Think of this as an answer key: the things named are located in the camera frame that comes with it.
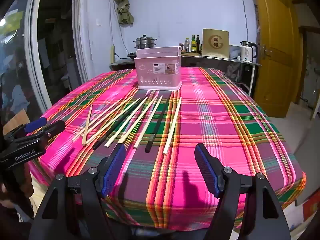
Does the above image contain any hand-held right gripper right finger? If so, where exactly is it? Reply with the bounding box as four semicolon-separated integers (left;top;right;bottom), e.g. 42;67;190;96
194;143;292;240

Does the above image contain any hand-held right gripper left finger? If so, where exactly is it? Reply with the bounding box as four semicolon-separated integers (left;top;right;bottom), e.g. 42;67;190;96
29;144;126;240

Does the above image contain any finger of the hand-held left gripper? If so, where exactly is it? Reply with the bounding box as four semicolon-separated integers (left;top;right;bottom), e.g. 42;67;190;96
4;116;48;140
15;119;66;143

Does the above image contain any black chopstick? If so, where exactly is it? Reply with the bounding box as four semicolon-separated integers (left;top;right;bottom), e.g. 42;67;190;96
144;95;173;153
92;91;150;151

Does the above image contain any bunch of wooden chopsticks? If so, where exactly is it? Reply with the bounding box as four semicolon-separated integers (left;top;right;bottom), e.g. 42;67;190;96
72;95;182;155

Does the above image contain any pink plastic utensil basket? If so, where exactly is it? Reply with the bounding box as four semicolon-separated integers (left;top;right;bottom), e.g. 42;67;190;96
134;46;182;90

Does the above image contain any brown cardboard sheet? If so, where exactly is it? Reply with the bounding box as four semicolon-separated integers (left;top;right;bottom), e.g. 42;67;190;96
2;109;30;135

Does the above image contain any pink green plaid tablecloth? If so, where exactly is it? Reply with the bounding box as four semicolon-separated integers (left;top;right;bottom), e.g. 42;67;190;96
26;67;307;232

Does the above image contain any glass sliding door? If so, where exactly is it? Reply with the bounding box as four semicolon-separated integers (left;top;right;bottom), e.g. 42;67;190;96
0;0;52;120

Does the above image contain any steel kitchen table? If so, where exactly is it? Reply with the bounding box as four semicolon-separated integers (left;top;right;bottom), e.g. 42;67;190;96
109;59;137;72

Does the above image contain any metal kitchen shelf unit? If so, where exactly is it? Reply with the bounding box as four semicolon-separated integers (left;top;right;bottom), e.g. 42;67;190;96
181;54;262;98

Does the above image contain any white box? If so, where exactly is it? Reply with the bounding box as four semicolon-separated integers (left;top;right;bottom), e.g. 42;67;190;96
229;45;242;60

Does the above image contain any steel steamer pot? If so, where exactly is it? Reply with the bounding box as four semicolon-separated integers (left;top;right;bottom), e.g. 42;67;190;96
134;35;157;50

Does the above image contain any white electric kettle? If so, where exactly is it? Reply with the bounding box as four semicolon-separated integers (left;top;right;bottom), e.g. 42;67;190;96
240;41;258;63

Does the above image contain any gold paper bag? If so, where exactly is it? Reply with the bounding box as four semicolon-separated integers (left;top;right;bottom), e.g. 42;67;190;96
202;28;230;59

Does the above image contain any green hanging cloth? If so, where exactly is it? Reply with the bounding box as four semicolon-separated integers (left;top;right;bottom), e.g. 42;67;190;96
112;0;134;25

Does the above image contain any yellow wooden door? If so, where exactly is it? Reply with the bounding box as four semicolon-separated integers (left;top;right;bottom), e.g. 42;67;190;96
251;0;304;118

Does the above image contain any white door frame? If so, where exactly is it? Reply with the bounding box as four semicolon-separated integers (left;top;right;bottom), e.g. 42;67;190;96
72;0;100;84

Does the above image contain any paper wall calendar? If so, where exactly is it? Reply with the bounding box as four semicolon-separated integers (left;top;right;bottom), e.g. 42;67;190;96
254;4;260;40

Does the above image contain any thin dark wall cable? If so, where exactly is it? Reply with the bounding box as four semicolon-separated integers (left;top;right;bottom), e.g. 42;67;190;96
236;0;249;43

